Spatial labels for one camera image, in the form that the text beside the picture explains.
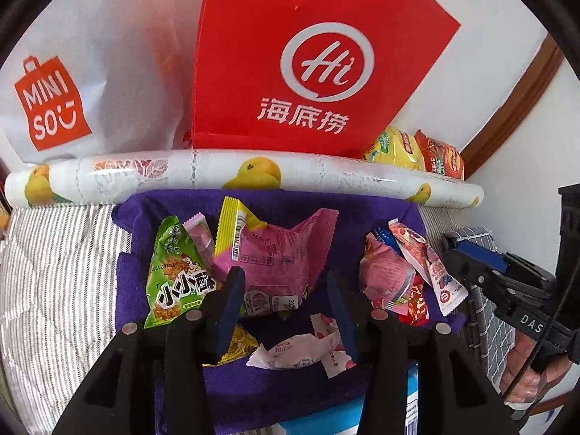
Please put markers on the purple towel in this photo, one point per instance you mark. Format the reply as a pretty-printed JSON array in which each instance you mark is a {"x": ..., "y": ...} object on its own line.
[{"x": 281, "y": 398}]

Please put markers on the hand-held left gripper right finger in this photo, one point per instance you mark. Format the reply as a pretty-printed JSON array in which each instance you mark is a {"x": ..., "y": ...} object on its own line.
[{"x": 342, "y": 317}]

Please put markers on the blue cardboard box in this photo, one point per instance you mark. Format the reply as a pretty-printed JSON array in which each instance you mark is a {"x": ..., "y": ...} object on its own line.
[{"x": 412, "y": 398}]

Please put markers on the white pink candy packet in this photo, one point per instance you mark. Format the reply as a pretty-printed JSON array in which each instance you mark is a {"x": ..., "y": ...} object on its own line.
[
  {"x": 285, "y": 353},
  {"x": 326, "y": 335}
]

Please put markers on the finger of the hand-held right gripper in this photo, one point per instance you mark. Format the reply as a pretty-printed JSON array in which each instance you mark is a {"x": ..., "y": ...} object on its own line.
[
  {"x": 471, "y": 274},
  {"x": 487, "y": 256}
]

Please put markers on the lemon print roll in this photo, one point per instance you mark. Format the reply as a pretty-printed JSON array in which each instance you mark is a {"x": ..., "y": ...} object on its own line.
[{"x": 317, "y": 174}]

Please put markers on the small pink candy packet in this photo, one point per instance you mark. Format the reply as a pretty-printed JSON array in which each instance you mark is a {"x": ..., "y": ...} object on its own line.
[
  {"x": 201, "y": 235},
  {"x": 385, "y": 272}
]

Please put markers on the large pink yellow snack bag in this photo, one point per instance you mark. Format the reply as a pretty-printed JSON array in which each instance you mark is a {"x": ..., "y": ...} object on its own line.
[{"x": 281, "y": 258}]

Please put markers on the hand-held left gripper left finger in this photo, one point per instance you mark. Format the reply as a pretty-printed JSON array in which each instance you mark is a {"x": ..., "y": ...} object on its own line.
[{"x": 229, "y": 312}]

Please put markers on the red paper bag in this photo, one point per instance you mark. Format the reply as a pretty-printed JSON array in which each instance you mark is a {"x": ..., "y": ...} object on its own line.
[{"x": 253, "y": 54}]

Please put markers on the person's right hand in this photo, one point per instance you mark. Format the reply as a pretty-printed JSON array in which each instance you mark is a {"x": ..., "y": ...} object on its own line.
[{"x": 516, "y": 353}]

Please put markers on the grey plaid folded cloth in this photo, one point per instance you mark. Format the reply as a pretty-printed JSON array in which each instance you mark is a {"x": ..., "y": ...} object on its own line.
[{"x": 489, "y": 340}]

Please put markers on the brown wooden trim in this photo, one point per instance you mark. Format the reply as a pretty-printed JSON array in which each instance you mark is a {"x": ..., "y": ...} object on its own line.
[{"x": 512, "y": 113}]

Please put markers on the striped quilt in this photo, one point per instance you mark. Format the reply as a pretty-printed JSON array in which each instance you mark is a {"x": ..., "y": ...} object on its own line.
[{"x": 59, "y": 281}]

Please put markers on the blue snack packet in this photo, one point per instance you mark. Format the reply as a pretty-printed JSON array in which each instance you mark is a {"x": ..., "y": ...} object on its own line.
[{"x": 384, "y": 235}]

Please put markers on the red snack packet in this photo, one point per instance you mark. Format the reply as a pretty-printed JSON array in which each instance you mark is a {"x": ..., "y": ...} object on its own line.
[{"x": 414, "y": 308}]

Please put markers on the green snack bag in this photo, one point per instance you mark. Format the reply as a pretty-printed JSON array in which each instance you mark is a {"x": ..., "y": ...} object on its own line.
[{"x": 174, "y": 281}]

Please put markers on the white plastic shopping bag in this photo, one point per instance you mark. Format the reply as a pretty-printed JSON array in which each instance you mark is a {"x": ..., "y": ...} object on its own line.
[{"x": 127, "y": 77}]

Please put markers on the yellow snack packet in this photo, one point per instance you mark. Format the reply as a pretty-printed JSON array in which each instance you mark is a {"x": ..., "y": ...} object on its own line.
[{"x": 240, "y": 344}]

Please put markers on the long pink white packet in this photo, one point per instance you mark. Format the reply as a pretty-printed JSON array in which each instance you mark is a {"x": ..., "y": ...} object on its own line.
[{"x": 442, "y": 285}]

